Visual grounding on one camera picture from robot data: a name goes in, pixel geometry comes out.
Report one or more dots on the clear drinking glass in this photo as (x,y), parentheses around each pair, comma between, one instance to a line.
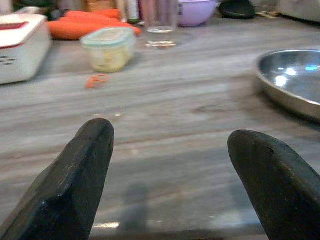
(161,20)

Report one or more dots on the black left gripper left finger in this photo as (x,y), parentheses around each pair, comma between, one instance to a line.
(72,180)

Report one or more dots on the round steel plate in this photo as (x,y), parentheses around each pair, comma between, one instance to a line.
(295,80)

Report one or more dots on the black dish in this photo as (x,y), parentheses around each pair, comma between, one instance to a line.
(237,9)

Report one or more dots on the white and red box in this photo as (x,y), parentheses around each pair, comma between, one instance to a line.
(21,47)

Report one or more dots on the orange carrot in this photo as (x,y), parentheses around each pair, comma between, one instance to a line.
(95,14)
(75,28)

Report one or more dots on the white plastic bottle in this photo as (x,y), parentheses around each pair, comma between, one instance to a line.
(132,11)

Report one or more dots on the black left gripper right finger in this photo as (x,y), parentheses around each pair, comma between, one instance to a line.
(275,180)

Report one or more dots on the lilac plastic bowl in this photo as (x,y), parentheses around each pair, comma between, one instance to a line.
(196,12)

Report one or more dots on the clear lidded food container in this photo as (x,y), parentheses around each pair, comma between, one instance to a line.
(108,50)

